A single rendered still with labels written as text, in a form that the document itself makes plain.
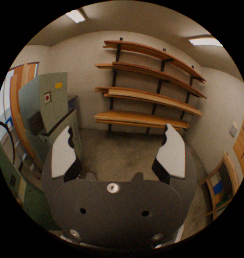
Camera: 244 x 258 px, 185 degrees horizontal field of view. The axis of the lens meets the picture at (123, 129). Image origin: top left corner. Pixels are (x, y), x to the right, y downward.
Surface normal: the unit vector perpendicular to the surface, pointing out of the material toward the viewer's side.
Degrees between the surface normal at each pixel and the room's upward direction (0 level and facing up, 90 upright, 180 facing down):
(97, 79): 90
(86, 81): 90
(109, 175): 0
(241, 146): 90
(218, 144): 90
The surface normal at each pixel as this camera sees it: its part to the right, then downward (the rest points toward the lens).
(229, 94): -0.99, -0.08
